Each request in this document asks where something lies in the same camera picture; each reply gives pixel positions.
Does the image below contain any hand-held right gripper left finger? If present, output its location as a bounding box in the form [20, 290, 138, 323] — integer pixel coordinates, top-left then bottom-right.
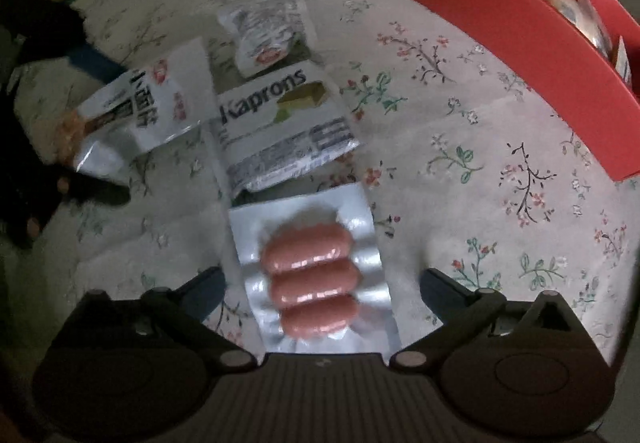
[50, 266, 258, 370]

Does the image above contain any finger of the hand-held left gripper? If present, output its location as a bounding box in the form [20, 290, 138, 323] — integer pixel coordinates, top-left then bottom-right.
[20, 166, 132, 249]
[47, 6, 135, 80]

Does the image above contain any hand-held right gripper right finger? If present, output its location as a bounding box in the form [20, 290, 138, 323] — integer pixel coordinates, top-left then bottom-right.
[390, 267, 592, 370]

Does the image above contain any white silver printed packet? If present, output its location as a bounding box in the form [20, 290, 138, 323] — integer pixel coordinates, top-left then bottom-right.
[72, 38, 211, 186]

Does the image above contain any silver sausage packet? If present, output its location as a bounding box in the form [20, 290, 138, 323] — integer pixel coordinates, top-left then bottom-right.
[227, 183, 403, 356]

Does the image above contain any red cardboard box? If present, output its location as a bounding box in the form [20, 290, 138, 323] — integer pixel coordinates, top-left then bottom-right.
[354, 0, 640, 181]

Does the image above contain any white packet green cake print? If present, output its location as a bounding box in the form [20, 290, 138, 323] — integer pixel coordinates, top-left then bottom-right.
[215, 63, 361, 196]

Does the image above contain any floral tablecloth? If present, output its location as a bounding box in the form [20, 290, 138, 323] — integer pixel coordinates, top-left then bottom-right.
[0, 0, 640, 374]

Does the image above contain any small silver white packet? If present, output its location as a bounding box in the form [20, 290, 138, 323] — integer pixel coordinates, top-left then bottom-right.
[217, 0, 318, 79]

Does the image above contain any pale snack clear packet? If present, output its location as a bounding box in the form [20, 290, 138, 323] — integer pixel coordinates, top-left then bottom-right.
[542, 0, 615, 60]

